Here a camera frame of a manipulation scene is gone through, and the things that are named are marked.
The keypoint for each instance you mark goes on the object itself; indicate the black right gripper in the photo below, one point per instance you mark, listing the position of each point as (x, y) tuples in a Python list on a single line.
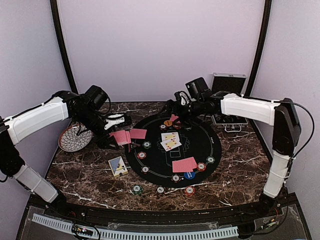
[(176, 104)]

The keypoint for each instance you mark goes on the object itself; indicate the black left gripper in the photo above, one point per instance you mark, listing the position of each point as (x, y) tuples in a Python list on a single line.
[(102, 143)]

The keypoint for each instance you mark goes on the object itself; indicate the dealt card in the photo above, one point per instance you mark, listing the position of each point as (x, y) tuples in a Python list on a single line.
[(136, 133), (173, 118), (184, 165)]

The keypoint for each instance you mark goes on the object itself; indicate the red 5 chips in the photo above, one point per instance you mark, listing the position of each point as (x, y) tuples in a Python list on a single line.
[(141, 155), (201, 166), (177, 126)]

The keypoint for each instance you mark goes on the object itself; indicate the orange big blind button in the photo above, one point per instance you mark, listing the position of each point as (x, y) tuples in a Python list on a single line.
[(168, 123)]

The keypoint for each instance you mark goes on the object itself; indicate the red back card deck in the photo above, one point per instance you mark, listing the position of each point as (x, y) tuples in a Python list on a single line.
[(122, 137)]

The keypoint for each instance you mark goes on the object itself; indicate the two of hearts card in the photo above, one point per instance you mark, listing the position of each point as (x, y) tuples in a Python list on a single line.
[(168, 136)]

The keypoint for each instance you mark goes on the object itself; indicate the green chips mat edge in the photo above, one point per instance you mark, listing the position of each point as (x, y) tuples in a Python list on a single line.
[(210, 159)]

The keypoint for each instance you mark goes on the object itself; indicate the green chips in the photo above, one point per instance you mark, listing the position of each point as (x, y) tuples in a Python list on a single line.
[(147, 145)]

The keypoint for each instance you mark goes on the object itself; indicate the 100 chips mat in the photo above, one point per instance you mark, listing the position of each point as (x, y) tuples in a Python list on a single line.
[(145, 169)]

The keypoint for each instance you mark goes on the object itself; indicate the red 5 chip stack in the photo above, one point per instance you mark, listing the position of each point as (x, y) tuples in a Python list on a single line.
[(189, 191)]

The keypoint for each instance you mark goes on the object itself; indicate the green chip stack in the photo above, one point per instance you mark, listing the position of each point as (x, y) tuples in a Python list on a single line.
[(137, 189)]

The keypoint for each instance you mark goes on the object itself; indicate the black orange 100 chip stack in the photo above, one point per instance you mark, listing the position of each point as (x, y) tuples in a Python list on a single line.
[(160, 190)]

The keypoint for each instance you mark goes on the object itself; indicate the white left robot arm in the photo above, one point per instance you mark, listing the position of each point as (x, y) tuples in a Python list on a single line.
[(14, 129)]

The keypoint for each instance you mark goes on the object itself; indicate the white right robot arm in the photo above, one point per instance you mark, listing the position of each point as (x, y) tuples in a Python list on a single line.
[(280, 114)]

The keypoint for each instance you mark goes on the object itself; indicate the floral ceramic plate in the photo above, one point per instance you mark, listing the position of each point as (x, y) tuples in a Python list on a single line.
[(75, 138)]

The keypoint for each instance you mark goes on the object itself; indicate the triangular all in marker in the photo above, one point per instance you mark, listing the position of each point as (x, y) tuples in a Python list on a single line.
[(132, 146)]

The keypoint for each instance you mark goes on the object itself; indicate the round black poker mat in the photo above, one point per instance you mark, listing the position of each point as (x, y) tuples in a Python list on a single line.
[(199, 142)]

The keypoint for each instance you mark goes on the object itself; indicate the yellow card box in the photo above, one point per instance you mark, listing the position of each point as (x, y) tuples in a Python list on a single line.
[(118, 167)]

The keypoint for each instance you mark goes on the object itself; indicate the blue small blind button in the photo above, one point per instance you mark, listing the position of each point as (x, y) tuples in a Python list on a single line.
[(189, 175)]

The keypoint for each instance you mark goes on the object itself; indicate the black frame post left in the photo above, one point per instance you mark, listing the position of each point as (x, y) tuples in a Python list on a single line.
[(62, 45)]

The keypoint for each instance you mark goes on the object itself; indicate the black frame post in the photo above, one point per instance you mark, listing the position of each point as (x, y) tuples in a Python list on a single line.
[(259, 48), (62, 45)]

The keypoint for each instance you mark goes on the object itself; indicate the black frame post right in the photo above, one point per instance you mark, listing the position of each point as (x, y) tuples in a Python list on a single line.
[(259, 48)]

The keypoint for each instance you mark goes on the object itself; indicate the white cable duct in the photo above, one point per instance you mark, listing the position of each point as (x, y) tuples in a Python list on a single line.
[(117, 231)]

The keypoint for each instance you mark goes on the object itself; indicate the black front table rail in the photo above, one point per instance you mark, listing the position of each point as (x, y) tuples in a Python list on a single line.
[(240, 214)]

